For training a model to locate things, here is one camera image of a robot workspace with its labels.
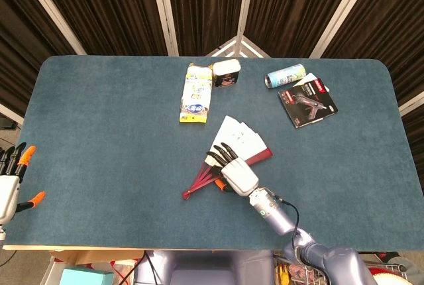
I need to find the brown pleated partition screen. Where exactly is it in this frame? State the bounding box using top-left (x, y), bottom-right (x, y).
top-left (0, 0), bottom-right (424, 130)

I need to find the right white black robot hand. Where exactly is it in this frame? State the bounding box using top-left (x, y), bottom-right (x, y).
top-left (205, 141), bottom-right (260, 197)

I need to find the black glue gun package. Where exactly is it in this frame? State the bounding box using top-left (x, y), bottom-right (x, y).
top-left (277, 78), bottom-right (339, 129)

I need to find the wire mesh basket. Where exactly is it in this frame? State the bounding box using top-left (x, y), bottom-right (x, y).
top-left (273, 251), bottom-right (409, 285)

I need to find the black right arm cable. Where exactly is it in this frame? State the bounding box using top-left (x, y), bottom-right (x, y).
top-left (273, 194), bottom-right (301, 261)

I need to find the purple robot torso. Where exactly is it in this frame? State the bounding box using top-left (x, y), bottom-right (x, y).
top-left (135, 250), bottom-right (276, 285)

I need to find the blue white beverage can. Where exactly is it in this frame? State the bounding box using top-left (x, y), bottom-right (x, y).
top-left (264, 63), bottom-right (306, 89)

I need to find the black floor cable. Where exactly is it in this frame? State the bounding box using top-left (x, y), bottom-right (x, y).
top-left (114, 251), bottom-right (157, 285)

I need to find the teal box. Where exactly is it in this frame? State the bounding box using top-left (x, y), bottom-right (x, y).
top-left (59, 268), bottom-right (115, 285)

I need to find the blue felt table mat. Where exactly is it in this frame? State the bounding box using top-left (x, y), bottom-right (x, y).
top-left (2, 54), bottom-right (419, 252)

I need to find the yellow white snack package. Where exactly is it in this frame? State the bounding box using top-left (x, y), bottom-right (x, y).
top-left (179, 62), bottom-right (213, 124)

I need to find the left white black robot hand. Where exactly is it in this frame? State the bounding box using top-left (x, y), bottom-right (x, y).
top-left (0, 142), bottom-right (46, 227)

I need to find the red ribbed paper folding fan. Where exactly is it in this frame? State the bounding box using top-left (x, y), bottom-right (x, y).
top-left (181, 115), bottom-right (274, 201)

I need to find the small white black box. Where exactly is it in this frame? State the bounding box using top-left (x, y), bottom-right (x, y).
top-left (211, 60), bottom-right (242, 88)

